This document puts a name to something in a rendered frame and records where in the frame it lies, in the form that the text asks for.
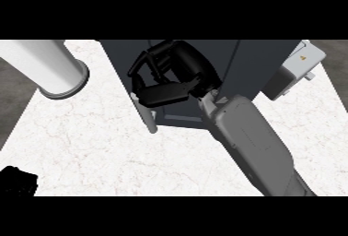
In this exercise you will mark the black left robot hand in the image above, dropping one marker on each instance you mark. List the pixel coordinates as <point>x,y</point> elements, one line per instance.
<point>16,182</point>

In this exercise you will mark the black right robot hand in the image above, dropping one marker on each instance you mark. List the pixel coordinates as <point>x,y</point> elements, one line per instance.
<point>164,94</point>

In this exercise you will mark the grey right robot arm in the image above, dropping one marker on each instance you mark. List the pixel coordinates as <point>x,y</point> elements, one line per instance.
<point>254,141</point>

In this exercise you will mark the dark grey cabinet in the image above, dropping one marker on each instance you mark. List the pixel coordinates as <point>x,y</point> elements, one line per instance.
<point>263,61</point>

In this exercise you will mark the white cylinder with grey rim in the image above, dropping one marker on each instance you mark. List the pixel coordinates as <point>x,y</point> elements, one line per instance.
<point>47,66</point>

